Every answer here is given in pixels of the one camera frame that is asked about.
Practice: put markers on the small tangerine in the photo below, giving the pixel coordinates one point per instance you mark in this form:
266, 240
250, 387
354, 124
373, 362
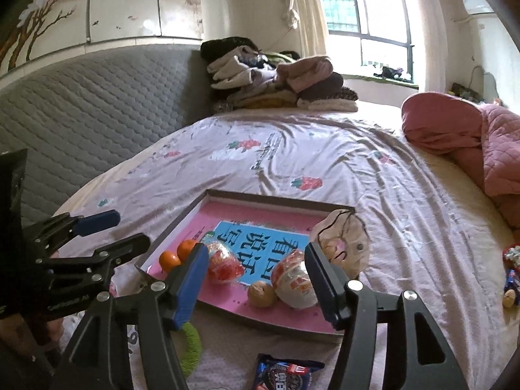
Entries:
168, 261

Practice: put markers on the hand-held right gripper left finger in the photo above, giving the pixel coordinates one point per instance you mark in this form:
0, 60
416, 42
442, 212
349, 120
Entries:
189, 288

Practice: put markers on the window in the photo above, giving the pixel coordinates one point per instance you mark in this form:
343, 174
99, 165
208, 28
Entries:
365, 20

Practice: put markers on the pink book with blue panel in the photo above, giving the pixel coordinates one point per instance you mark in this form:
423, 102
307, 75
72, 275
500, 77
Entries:
227, 211

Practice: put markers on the cream knit garment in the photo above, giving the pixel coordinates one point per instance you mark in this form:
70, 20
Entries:
333, 106

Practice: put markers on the white plush toy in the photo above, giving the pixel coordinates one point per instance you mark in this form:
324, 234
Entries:
345, 235

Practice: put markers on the black garment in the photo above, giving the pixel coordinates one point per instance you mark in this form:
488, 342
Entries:
223, 46

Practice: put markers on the strawberry printed bedsheet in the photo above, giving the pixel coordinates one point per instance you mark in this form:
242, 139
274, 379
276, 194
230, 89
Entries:
406, 211

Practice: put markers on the small toy egg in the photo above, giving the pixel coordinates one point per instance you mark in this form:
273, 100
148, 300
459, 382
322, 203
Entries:
223, 264

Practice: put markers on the white curved chair back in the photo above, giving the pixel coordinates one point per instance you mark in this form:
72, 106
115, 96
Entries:
485, 81

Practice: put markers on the tan walnut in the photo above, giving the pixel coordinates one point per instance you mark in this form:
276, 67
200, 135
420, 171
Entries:
262, 295

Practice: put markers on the grey cardboard box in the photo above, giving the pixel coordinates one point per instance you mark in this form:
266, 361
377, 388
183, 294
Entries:
260, 197

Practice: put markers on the blue cookie packet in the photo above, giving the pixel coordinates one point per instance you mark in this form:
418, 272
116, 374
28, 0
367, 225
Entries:
280, 373

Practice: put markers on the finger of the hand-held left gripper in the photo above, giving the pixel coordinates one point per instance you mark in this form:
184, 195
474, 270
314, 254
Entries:
126, 248
99, 219

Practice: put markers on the white floral wardrobe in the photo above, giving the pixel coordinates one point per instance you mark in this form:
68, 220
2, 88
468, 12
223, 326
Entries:
122, 4

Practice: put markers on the pink sweater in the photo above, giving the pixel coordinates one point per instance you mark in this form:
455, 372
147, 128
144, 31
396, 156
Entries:
304, 71

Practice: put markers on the white air conditioner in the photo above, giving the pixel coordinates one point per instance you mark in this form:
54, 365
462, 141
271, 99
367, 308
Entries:
479, 5

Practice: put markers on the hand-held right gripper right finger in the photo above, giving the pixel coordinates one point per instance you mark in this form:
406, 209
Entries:
325, 288

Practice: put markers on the large toy egg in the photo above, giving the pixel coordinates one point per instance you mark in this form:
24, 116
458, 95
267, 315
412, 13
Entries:
294, 280

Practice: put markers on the beige folded garment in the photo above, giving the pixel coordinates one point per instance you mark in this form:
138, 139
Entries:
235, 73

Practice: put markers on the dark knit garment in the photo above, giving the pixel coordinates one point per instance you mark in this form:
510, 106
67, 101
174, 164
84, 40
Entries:
329, 87

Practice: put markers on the grey quilted headboard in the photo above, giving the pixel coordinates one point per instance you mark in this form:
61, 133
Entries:
101, 97

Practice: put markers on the cream curtain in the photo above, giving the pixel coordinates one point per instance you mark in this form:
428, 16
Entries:
308, 16

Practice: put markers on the pink quilt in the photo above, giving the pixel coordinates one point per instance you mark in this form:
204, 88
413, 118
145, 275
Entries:
467, 130

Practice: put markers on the large tangerine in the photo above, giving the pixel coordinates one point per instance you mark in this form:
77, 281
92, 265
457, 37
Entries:
187, 250

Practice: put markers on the tan folded garment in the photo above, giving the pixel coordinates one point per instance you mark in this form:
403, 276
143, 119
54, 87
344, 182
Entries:
264, 99

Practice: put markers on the dark cloth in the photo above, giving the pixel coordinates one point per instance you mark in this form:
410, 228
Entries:
392, 73

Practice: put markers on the small colourful doll toy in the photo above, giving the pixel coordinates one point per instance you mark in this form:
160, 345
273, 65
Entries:
512, 280

